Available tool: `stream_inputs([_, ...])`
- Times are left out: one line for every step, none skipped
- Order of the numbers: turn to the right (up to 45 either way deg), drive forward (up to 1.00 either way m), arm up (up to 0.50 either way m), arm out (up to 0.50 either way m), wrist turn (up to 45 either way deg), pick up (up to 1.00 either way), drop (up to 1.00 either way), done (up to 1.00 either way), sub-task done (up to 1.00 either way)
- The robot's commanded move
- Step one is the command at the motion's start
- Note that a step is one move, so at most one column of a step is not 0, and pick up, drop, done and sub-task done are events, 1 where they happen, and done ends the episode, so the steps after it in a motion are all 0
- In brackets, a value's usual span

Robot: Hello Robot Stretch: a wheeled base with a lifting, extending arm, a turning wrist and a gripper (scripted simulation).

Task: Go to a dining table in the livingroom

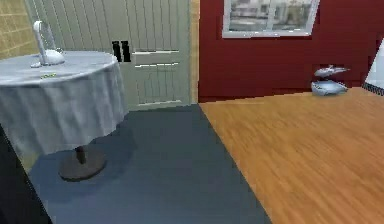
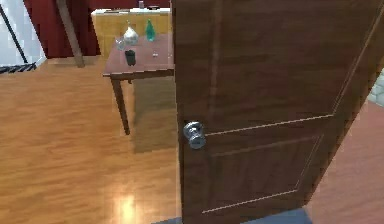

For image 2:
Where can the clear drinking glass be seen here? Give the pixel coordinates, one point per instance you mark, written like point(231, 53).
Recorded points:
point(120, 43)

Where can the black slanted pole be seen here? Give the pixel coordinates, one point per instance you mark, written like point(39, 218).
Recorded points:
point(13, 33)

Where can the silver round door knob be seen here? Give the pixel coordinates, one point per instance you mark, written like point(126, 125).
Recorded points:
point(194, 134)

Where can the brown wooden room door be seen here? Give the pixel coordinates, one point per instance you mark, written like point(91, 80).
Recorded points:
point(266, 83)

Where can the brown slanted wooden post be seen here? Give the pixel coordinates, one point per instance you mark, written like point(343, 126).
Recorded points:
point(70, 31)

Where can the green glass bottle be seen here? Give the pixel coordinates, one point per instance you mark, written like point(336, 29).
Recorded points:
point(150, 30)

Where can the yellow wooden cabinet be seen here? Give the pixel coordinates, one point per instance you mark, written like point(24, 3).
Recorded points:
point(116, 26)

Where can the small grey cup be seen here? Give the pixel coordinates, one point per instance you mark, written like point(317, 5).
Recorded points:
point(141, 4)

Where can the black cup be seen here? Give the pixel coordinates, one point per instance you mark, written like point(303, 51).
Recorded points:
point(130, 57)

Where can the dark brown dining table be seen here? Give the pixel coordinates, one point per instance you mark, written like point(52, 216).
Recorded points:
point(146, 61)

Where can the blue floor mat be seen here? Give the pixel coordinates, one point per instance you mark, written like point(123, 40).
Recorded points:
point(280, 218)

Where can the silver pointed vase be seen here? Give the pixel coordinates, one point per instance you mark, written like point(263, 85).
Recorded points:
point(130, 36)

